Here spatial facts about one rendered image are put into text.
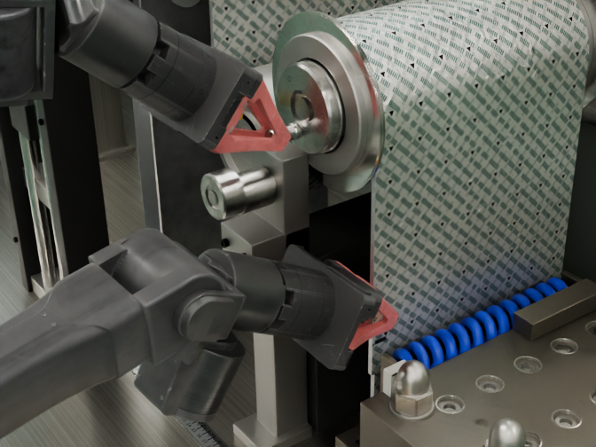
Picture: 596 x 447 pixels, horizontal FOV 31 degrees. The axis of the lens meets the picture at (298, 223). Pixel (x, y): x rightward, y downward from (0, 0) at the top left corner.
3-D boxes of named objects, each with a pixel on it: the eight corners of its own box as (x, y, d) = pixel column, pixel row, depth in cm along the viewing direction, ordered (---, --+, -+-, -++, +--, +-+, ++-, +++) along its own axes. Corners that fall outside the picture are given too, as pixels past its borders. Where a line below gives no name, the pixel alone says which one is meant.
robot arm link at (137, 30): (44, 64, 70) (98, 2, 68) (30, 8, 74) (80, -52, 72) (125, 109, 74) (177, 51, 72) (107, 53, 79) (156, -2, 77)
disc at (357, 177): (269, 143, 94) (273, -15, 85) (273, 142, 94) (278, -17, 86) (372, 224, 84) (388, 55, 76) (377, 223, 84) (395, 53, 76)
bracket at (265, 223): (229, 435, 103) (210, 152, 88) (284, 410, 106) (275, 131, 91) (257, 464, 99) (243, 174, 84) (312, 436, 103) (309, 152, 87)
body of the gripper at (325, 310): (348, 373, 83) (279, 365, 78) (275, 313, 90) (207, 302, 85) (382, 300, 81) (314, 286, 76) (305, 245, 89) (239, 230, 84)
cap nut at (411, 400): (380, 403, 86) (380, 359, 84) (414, 387, 88) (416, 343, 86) (409, 427, 84) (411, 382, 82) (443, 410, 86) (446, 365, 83)
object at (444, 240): (367, 372, 93) (372, 185, 83) (555, 285, 104) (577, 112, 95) (371, 375, 92) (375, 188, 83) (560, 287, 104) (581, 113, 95)
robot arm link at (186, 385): (198, 298, 69) (121, 235, 74) (129, 445, 71) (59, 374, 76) (309, 304, 78) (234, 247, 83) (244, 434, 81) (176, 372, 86)
